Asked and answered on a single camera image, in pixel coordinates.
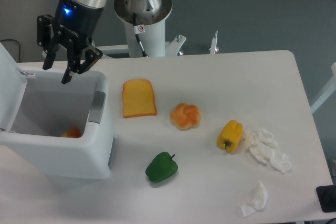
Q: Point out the small crumpled white tissue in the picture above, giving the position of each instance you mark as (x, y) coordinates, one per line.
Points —
(258, 201)

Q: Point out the square toast bread slice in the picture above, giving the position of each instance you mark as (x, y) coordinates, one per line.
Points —
(138, 98)

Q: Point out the white trash can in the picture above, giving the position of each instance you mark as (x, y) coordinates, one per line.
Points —
(36, 107)

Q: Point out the pale crusty bread loaf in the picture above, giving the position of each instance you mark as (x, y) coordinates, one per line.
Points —
(71, 132)

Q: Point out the black device at edge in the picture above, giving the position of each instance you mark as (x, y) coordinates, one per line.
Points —
(326, 197)

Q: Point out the green bell pepper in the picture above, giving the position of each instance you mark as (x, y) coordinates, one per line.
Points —
(162, 167)

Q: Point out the yellow bell pepper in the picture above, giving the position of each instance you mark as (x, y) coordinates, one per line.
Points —
(230, 136)

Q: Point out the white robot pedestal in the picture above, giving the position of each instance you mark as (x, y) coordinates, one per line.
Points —
(147, 40)

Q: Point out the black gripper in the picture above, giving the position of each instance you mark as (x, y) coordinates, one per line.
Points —
(72, 27)

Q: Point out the white frame at right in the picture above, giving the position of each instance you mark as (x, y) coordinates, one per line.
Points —
(327, 90)

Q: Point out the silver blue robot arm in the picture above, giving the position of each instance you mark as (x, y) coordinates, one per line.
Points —
(140, 9)

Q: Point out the round knotted bread roll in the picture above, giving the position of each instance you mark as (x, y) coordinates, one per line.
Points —
(186, 116)

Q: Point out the large crumpled white tissue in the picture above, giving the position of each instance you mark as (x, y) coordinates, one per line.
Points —
(265, 149)

